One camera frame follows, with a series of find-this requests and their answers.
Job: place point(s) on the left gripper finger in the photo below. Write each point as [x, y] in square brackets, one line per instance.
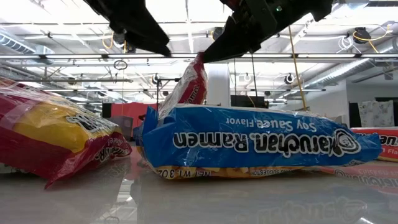
[149, 37]

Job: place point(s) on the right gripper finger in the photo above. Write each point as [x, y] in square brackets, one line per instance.
[236, 37]

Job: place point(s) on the red beef ramen pack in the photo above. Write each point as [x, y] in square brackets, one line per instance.
[46, 130]
[194, 84]

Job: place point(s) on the blue soy sauce ramen pack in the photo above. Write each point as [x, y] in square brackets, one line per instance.
[248, 140]

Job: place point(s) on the orange chicken ramen pack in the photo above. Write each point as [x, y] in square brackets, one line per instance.
[379, 146]

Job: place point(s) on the white square column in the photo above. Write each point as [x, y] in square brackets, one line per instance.
[219, 87]

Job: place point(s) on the long LED light bar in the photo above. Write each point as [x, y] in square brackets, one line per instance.
[77, 56]

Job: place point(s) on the black display screen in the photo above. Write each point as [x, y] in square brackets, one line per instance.
[245, 101]

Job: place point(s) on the red partition panel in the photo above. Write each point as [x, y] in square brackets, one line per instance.
[130, 109]

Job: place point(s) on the black box speaker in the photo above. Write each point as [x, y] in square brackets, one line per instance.
[106, 110]

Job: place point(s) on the white patterned cloth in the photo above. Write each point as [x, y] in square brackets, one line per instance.
[376, 113]

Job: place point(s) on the silver ventilation duct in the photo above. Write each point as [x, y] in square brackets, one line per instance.
[357, 67]
[18, 43]

